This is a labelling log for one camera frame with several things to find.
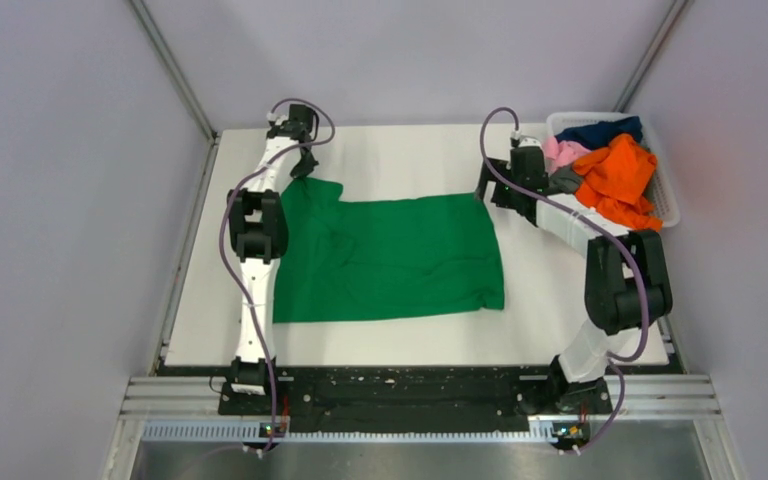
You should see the orange t shirt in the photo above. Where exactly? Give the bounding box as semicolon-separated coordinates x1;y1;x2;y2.
572;134;663;232

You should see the green t shirt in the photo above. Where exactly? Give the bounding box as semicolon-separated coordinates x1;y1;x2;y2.
273;178;505;324

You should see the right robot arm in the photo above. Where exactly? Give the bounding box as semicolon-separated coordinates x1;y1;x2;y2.
476;139;673;413

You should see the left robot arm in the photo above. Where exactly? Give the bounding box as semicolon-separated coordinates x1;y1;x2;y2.
221;103;319;414

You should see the pink t shirt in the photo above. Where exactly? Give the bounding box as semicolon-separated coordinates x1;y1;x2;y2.
542;136;591;174

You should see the grey t shirt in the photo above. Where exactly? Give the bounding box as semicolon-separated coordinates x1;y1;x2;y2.
548;164;584;195

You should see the navy blue t shirt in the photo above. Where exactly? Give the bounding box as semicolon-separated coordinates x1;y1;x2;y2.
554;116;644;150

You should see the white plastic laundry basket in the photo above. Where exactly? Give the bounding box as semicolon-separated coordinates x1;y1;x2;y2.
546;111;681;229

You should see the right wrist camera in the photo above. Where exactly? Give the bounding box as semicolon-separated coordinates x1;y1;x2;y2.
510;130;542;149

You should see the aluminium frame rail left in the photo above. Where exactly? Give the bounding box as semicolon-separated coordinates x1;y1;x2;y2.
125;0;217;142

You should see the aluminium frame rail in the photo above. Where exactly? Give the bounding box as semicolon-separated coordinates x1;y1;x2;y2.
125;0;217;142
612;0;695;113

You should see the aluminium frame rail right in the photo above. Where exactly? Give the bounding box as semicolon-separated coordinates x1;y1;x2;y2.
612;0;695;113

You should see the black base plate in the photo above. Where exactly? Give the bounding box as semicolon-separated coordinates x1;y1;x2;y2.
218;366;613;434

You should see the white cable duct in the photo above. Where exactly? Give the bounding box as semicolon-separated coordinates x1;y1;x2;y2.
141;420;558;444

